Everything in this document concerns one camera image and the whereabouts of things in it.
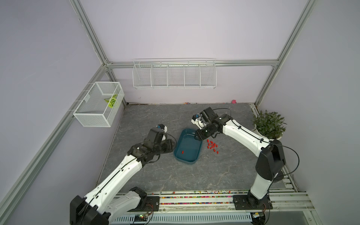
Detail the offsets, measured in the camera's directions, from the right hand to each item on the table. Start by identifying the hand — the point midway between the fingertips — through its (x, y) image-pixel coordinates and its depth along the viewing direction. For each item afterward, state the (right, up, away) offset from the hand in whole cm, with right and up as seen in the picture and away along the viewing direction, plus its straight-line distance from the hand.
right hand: (197, 135), depth 84 cm
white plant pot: (+45, -2, -1) cm, 45 cm away
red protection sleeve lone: (-9, -12, +7) cm, 17 cm away
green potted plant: (+43, +7, -2) cm, 44 cm away
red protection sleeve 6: (+15, -13, +9) cm, 21 cm away
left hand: (-14, -4, -8) cm, 17 cm away
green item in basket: (-50, +21, -3) cm, 54 cm away
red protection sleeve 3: (+13, -9, +12) cm, 19 cm away
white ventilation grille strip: (-35, -40, -14) cm, 55 cm away
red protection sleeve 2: (+9, -5, +13) cm, 17 cm away
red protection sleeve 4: (+15, -9, +12) cm, 21 cm away
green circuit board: (-30, -40, -13) cm, 52 cm away
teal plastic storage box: (-5, -11, +12) cm, 17 cm away
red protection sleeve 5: (+13, -11, +9) cm, 19 cm away
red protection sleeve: (+9, -9, +11) cm, 17 cm away
